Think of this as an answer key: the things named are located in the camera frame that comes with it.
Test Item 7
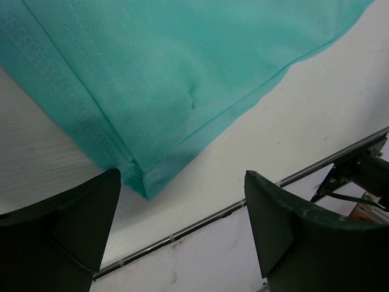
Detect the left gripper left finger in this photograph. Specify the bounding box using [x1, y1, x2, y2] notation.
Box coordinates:
[1, 169, 121, 291]

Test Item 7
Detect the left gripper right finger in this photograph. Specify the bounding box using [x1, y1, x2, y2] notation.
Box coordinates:
[244, 170, 388, 291]

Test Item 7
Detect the teal t shirt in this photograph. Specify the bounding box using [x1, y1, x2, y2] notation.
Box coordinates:
[1, 1, 370, 200]

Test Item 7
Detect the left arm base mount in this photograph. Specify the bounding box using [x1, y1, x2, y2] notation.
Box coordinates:
[311, 133, 388, 212]

